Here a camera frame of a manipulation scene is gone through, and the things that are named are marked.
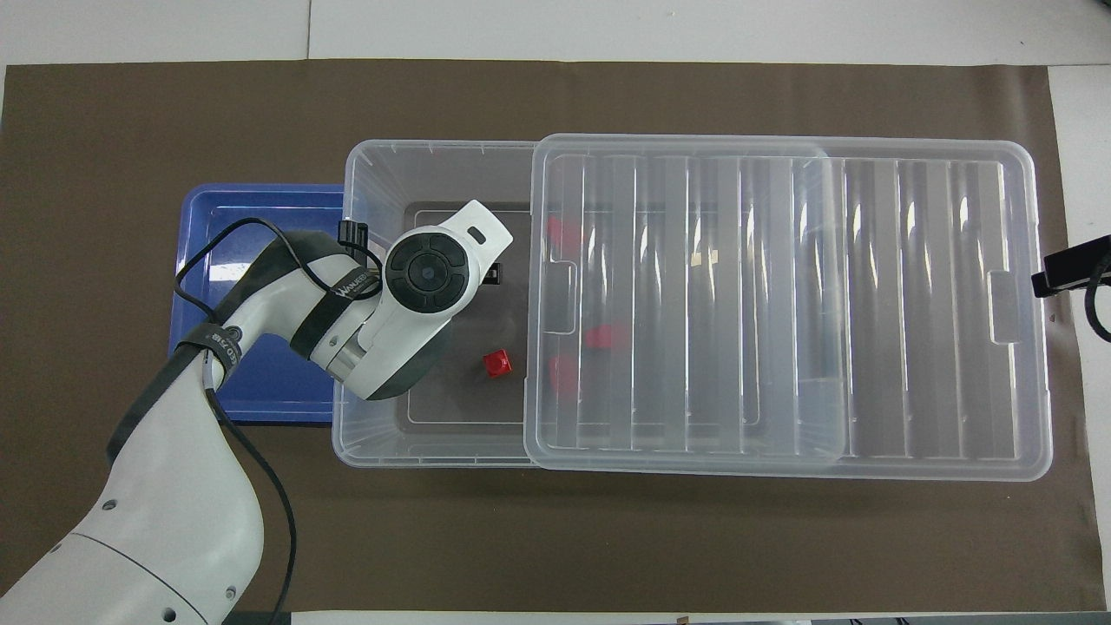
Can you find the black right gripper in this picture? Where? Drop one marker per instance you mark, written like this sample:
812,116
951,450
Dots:
1097,262

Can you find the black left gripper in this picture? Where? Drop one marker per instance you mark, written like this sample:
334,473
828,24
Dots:
493,276

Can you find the clear ribbed plastic lid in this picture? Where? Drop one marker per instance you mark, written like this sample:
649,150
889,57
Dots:
911,304

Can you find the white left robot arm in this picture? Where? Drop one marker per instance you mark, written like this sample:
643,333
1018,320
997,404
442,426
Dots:
156,486

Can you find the small red block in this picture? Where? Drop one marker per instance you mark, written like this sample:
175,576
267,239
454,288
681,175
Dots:
564,236
605,337
564,378
497,364

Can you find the clear plastic storage box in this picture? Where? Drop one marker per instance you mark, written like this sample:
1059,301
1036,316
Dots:
382,444

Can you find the blue plastic tray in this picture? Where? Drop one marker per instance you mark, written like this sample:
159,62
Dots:
278,391

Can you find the brown paper table mat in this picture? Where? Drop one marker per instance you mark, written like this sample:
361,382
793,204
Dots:
694,538

